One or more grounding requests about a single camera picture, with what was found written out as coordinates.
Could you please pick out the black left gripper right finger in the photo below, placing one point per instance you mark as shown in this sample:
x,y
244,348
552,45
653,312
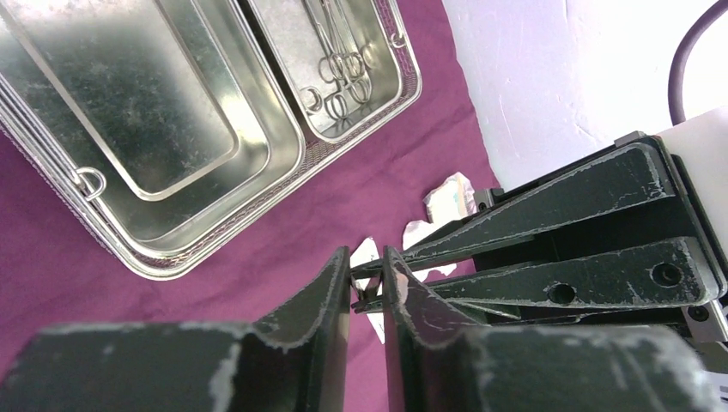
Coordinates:
x,y
438,359

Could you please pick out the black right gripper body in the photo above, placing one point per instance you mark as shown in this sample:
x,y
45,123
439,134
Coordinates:
x,y
679,216

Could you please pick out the green suture packet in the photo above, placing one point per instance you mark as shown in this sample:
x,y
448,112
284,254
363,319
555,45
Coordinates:
x,y
363,255

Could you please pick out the white gauze packet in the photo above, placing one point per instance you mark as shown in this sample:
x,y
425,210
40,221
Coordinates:
x,y
418,234

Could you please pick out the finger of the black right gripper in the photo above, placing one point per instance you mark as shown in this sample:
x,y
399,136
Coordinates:
x,y
588,209
670,273

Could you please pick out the steel needle holder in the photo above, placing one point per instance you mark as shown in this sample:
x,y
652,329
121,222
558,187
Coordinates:
x,y
347,65

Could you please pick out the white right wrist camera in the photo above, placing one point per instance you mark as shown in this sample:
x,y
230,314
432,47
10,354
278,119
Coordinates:
x,y
701,143

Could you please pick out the steel two-compartment tray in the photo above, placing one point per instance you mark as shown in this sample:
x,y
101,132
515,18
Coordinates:
x,y
168,127

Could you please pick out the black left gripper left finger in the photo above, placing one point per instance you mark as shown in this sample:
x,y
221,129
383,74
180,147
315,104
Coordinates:
x,y
291,359

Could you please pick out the white gauze pad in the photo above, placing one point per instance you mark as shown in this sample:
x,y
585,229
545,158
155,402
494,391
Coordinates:
x,y
452,200

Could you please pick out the steel forceps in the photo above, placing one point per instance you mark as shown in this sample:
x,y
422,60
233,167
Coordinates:
x,y
369,301

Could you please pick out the maroon cloth wrap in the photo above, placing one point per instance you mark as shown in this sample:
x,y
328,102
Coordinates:
x,y
54,271

